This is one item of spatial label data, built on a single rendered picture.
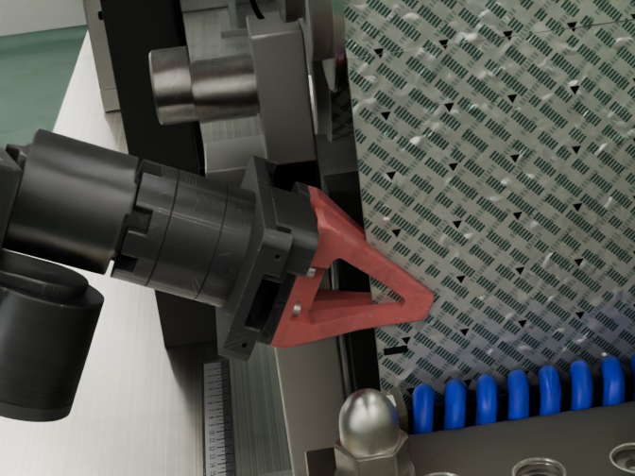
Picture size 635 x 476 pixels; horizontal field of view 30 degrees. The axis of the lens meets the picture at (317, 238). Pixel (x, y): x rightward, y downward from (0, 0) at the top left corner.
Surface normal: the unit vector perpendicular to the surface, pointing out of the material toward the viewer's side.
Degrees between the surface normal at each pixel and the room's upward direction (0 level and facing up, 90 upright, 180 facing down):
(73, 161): 37
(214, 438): 0
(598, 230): 90
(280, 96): 90
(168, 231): 71
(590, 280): 90
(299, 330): 99
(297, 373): 90
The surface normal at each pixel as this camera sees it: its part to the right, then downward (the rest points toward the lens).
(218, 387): -0.11, -0.91
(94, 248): 0.00, 0.64
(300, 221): 0.33, -0.88
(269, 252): 0.11, 0.40
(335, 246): 0.43, 0.47
